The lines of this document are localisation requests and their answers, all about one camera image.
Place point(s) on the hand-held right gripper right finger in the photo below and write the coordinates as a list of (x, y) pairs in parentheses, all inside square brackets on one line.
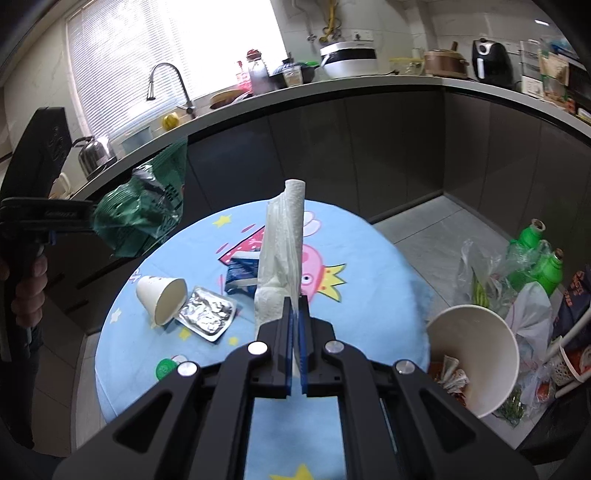
[(303, 350)]

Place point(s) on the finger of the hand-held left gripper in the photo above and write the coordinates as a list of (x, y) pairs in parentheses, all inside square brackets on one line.
[(46, 207), (69, 226)]

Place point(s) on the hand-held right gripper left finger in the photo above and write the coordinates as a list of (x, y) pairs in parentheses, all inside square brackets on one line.
[(288, 350)]

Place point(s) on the green silver snack bag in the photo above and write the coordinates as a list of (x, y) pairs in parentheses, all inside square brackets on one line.
[(138, 212)]

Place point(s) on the white paper towel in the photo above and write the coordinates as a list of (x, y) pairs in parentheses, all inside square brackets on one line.
[(281, 258)]

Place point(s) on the large white paper bucket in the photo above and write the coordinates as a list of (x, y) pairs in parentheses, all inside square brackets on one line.
[(485, 341)]

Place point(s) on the person's left hand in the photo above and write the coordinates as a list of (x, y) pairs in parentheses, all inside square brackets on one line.
[(30, 295)]

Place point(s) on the steel kettle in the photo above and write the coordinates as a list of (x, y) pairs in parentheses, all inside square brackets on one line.
[(94, 154)]

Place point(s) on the blue cartoon tablecloth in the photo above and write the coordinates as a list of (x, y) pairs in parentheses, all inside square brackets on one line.
[(360, 314)]

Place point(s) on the silver foil tray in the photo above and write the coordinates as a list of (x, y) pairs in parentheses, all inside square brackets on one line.
[(207, 314)]

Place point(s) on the dark blue white packet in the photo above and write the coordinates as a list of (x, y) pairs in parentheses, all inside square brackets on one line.
[(240, 272)]

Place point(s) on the pale plastic tub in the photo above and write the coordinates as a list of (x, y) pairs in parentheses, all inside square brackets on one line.
[(136, 140)]

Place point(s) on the white paper cup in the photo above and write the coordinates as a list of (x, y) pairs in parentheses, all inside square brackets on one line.
[(161, 295)]

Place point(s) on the green bottle cap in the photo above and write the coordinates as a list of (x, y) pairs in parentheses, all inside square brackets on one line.
[(166, 369)]

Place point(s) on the yellow round sponge holder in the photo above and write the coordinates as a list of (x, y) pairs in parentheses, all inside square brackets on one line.
[(170, 122)]

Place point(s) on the steel kitchen faucet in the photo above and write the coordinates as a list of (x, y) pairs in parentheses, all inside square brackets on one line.
[(182, 85)]

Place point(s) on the white window blind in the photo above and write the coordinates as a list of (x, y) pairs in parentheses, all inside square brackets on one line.
[(175, 46)]

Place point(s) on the wooden bowl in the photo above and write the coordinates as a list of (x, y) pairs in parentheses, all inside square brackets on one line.
[(226, 98)]

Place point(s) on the clear plastic bag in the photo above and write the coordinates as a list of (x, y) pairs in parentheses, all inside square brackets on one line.
[(480, 272)]

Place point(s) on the red label bottle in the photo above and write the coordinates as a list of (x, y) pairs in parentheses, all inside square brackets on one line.
[(241, 78)]

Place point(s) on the kitchen counter with dark cabinets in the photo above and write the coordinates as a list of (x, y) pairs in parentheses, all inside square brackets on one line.
[(346, 138)]

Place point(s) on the glass jar with red lid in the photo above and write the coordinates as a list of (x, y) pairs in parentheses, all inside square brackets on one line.
[(257, 74)]

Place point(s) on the white plastic bag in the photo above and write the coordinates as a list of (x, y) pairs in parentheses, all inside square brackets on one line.
[(531, 318)]

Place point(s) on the green plastic bottle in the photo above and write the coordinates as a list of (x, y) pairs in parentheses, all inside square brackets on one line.
[(526, 244), (549, 272)]

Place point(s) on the clear plastic drink cup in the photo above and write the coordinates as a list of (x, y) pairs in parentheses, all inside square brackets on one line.
[(292, 79)]

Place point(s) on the dark ceramic pot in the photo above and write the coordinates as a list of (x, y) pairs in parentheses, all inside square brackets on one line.
[(295, 71)]

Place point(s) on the white storage rack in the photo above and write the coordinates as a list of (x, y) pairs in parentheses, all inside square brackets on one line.
[(570, 364)]

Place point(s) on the dark bag with orange print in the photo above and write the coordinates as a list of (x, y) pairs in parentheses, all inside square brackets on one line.
[(575, 300)]

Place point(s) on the white rice cooker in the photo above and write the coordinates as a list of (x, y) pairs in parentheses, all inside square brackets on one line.
[(348, 60)]

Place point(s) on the brown cooking pot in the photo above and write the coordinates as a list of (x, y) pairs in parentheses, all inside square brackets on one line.
[(445, 62)]

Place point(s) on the black air fryer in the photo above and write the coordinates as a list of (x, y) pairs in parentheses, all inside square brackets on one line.
[(491, 62)]

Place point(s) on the white countertop appliance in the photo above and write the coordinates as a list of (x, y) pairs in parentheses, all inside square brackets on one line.
[(531, 83)]

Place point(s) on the green beige food bag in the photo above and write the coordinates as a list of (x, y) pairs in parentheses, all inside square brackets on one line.
[(554, 76)]

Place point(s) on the black countertop oven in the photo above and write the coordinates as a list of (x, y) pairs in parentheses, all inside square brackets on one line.
[(579, 92)]

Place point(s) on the wall water tap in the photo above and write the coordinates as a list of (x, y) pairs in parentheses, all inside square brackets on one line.
[(311, 34)]

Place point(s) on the white wall socket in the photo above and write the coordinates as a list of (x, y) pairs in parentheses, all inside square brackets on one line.
[(360, 35)]

